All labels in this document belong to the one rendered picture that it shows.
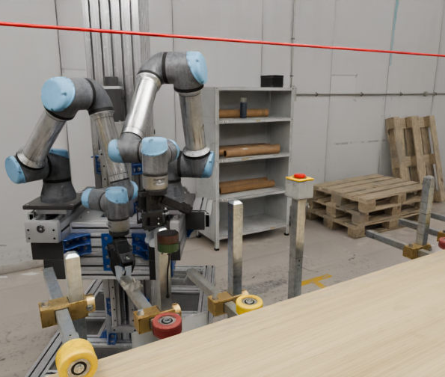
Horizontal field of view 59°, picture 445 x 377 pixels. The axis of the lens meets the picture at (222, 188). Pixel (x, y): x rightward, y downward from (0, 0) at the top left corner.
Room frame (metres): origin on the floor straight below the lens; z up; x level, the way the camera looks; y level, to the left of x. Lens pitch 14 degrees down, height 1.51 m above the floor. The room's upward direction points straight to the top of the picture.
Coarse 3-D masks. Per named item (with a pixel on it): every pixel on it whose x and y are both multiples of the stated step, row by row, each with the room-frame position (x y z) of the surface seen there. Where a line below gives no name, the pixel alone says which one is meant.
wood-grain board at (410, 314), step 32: (352, 288) 1.15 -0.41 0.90; (384, 288) 1.15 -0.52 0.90; (416, 288) 1.15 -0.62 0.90; (224, 320) 0.97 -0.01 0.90; (256, 320) 0.97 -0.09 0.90; (288, 320) 0.97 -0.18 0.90; (320, 320) 0.97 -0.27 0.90; (352, 320) 0.97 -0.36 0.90; (384, 320) 0.97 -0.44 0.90; (416, 320) 0.97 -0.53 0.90; (128, 352) 0.83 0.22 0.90; (160, 352) 0.83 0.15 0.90; (192, 352) 0.83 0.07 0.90; (224, 352) 0.83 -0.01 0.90; (256, 352) 0.83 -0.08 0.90; (288, 352) 0.83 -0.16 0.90; (320, 352) 0.83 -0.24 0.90; (352, 352) 0.83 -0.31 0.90; (384, 352) 0.83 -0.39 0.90; (416, 352) 0.83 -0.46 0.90
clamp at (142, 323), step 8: (176, 304) 1.10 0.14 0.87; (136, 312) 1.06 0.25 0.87; (144, 312) 1.06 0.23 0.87; (152, 312) 1.06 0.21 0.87; (160, 312) 1.06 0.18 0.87; (168, 312) 1.07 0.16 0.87; (176, 312) 1.08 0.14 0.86; (136, 320) 1.04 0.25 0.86; (144, 320) 1.03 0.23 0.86; (136, 328) 1.04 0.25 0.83; (144, 328) 1.03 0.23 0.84
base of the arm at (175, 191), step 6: (168, 180) 1.66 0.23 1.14; (174, 180) 1.67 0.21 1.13; (180, 180) 1.71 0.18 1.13; (168, 186) 1.66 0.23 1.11; (174, 186) 1.67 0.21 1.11; (180, 186) 1.70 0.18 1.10; (168, 192) 1.65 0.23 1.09; (174, 192) 1.66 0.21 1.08; (180, 192) 1.68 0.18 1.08; (174, 198) 1.65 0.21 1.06; (180, 198) 1.67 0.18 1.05
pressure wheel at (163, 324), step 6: (156, 318) 0.97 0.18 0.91; (162, 318) 0.97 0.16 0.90; (168, 318) 0.96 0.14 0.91; (174, 318) 0.97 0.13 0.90; (180, 318) 0.97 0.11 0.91; (156, 324) 0.94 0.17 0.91; (162, 324) 0.94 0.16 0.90; (168, 324) 0.94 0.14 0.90; (174, 324) 0.94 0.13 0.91; (180, 324) 0.95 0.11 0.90; (156, 330) 0.93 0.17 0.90; (162, 330) 0.92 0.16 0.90; (168, 330) 0.92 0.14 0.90; (174, 330) 0.93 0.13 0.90; (180, 330) 0.95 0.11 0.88; (156, 336) 0.93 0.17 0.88; (162, 336) 0.92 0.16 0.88; (168, 336) 0.92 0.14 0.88
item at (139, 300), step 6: (126, 276) 1.32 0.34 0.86; (120, 282) 1.31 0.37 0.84; (126, 282) 1.27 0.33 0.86; (132, 294) 1.19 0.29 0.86; (138, 294) 1.18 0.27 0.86; (132, 300) 1.19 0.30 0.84; (138, 300) 1.15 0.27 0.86; (144, 300) 1.15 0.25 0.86; (138, 306) 1.13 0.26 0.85; (144, 306) 1.11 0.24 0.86; (150, 306) 1.11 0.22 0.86; (150, 324) 1.04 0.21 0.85
